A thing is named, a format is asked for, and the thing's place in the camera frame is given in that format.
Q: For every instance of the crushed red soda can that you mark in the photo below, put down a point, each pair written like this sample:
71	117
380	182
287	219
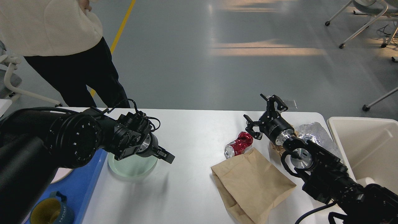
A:
239	145

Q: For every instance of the light green plate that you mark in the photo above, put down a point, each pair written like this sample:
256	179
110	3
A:
132	166

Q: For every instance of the blue plastic tray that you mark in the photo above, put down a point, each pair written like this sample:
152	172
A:
79	185

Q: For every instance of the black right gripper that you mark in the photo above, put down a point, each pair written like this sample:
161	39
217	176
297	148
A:
276	129

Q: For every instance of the white office chair left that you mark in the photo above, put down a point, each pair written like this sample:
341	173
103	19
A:
10	82

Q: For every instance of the chair leg with caster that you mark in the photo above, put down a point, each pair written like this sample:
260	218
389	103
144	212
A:
366	107

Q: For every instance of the pink plate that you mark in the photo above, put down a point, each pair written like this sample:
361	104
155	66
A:
61	174

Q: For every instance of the crumpled aluminium foil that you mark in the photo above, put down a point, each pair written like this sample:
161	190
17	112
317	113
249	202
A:
317	134

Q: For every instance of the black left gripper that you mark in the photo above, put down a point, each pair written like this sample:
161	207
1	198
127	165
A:
150	147

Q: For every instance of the brown paper bag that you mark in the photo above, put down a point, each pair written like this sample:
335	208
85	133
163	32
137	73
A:
251	186

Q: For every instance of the teal mug yellow inside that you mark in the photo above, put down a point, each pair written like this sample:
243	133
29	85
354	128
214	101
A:
52	210

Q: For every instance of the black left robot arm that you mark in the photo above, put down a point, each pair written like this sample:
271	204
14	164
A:
35	142

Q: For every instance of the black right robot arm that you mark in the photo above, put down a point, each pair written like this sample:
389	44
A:
325	177

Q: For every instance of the white plastic bin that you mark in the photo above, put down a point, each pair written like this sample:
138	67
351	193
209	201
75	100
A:
369	148

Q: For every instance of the person in cream sweater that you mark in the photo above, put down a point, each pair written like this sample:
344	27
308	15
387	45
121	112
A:
62	40

